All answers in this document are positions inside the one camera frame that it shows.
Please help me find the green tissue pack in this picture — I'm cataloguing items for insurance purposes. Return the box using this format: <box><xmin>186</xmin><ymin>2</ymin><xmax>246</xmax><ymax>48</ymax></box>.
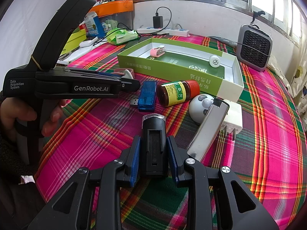
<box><xmin>106</xmin><ymin>28</ymin><xmax>139</xmax><ymax>46</ymax></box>

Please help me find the brown medicine bottle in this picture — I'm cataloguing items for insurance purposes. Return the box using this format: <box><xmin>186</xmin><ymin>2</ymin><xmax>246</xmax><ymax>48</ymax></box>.
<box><xmin>157</xmin><ymin>80</ymin><xmax>200</xmax><ymax>108</ymax></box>

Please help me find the yellow-green small box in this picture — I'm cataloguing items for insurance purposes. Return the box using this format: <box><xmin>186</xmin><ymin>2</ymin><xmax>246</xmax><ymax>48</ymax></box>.
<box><xmin>61</xmin><ymin>29</ymin><xmax>86</xmax><ymax>55</ymax></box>

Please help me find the white power strip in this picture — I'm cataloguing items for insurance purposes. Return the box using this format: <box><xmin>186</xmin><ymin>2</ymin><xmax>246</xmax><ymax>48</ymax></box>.
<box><xmin>137</xmin><ymin>27</ymin><xmax>189</xmax><ymax>37</ymax></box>

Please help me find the small white round device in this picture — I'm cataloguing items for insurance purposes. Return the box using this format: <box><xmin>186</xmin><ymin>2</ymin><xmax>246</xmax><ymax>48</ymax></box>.
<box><xmin>209</xmin><ymin>55</ymin><xmax>221</xmax><ymax>68</ymax></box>

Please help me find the green and white box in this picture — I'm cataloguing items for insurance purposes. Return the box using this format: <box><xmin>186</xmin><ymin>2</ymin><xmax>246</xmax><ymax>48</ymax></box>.
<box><xmin>118</xmin><ymin>38</ymin><xmax>244</xmax><ymax>102</ymax></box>

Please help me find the black power adapter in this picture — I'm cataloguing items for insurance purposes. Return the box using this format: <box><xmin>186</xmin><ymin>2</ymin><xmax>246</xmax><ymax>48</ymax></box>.
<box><xmin>153</xmin><ymin>16</ymin><xmax>163</xmax><ymax>29</ymax></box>

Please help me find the black rectangular device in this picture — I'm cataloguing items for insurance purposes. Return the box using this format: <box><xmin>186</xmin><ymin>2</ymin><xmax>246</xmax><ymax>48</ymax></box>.
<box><xmin>140</xmin><ymin>113</ymin><xmax>168</xmax><ymax>177</ymax></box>

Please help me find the grey portable fan heater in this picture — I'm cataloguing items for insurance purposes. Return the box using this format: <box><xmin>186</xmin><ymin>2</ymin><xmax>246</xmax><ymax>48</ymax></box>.
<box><xmin>236</xmin><ymin>24</ymin><xmax>273</xmax><ymax>72</ymax></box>

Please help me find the person's left hand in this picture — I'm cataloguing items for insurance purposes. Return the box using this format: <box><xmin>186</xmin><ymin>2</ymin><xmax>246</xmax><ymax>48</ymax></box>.
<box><xmin>1</xmin><ymin>98</ymin><xmax>67</xmax><ymax>140</ymax></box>

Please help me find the orange lidded storage bin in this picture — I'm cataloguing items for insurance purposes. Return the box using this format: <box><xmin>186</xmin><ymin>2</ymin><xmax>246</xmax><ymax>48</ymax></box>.
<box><xmin>89</xmin><ymin>0</ymin><xmax>134</xmax><ymax>30</ymax></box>

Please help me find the white wall charger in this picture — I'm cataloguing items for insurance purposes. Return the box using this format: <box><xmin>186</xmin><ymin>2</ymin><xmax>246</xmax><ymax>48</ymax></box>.
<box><xmin>220</xmin><ymin>99</ymin><xmax>243</xmax><ymax>141</ymax></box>

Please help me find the pink clip holder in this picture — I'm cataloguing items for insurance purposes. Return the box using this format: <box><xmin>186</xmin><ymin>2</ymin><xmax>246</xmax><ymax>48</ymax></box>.
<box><xmin>112</xmin><ymin>68</ymin><xmax>135</xmax><ymax>79</ymax></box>
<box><xmin>150</xmin><ymin>45</ymin><xmax>165</xmax><ymax>58</ymax></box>

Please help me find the blue white carton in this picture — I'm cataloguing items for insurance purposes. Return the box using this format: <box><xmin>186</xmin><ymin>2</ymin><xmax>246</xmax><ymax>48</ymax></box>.
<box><xmin>84</xmin><ymin>11</ymin><xmax>106</xmax><ymax>39</ymax></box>

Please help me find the white panda ball toy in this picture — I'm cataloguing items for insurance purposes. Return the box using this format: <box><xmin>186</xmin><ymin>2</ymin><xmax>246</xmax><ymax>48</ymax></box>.
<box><xmin>188</xmin><ymin>94</ymin><xmax>214</xmax><ymax>124</ymax></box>

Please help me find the blue USB hub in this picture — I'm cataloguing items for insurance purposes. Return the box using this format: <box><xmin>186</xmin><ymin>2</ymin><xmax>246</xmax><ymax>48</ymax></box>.
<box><xmin>130</xmin><ymin>81</ymin><xmax>157</xmax><ymax>112</ymax></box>

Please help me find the silver lighter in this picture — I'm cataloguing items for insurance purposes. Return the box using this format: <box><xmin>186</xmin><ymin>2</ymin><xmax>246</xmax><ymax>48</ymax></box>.
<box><xmin>187</xmin><ymin>98</ymin><xmax>229</xmax><ymax>161</ymax></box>

